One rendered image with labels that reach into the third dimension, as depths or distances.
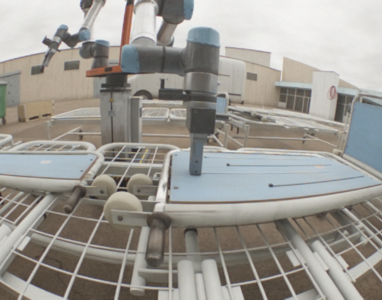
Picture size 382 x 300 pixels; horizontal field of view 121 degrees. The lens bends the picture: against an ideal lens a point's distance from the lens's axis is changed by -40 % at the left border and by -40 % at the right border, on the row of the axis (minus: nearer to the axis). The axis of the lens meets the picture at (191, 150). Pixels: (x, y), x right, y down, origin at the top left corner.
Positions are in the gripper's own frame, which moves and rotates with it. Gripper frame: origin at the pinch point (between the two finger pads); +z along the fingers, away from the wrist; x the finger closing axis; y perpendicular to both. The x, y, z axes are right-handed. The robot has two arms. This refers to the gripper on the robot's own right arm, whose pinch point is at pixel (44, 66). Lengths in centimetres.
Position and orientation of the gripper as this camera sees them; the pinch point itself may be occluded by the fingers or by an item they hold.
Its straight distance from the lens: 126.5
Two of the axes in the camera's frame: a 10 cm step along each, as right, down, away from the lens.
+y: 4.7, 1.6, 8.7
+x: -8.7, -0.9, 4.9
